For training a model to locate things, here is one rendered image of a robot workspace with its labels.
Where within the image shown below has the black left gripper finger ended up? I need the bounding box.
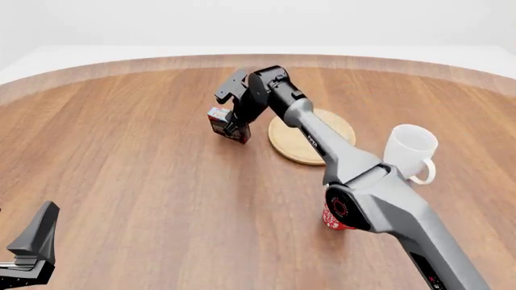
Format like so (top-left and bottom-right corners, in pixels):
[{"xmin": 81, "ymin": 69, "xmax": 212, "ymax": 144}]
[{"xmin": 6, "ymin": 200, "xmax": 60, "ymax": 264}]

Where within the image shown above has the chocolate pudding box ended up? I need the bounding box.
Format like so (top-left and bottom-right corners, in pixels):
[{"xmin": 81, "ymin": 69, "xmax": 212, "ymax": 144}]
[{"xmin": 206, "ymin": 106, "xmax": 252, "ymax": 145}]

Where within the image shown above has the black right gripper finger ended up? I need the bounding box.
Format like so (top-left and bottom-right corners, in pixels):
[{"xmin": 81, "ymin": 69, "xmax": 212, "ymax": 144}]
[{"xmin": 224, "ymin": 118, "xmax": 240, "ymax": 137}]

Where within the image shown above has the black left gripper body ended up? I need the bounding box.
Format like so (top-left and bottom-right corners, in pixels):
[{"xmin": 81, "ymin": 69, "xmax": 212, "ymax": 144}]
[{"xmin": 0, "ymin": 255, "xmax": 56, "ymax": 287}]

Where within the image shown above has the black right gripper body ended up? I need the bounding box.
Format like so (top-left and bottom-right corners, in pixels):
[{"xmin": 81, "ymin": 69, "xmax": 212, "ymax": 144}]
[{"xmin": 227, "ymin": 89, "xmax": 270, "ymax": 126}]

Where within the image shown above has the round wooden plate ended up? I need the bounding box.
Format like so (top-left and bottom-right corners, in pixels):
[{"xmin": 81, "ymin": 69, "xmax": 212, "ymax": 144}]
[{"xmin": 268, "ymin": 107, "xmax": 357, "ymax": 167}]

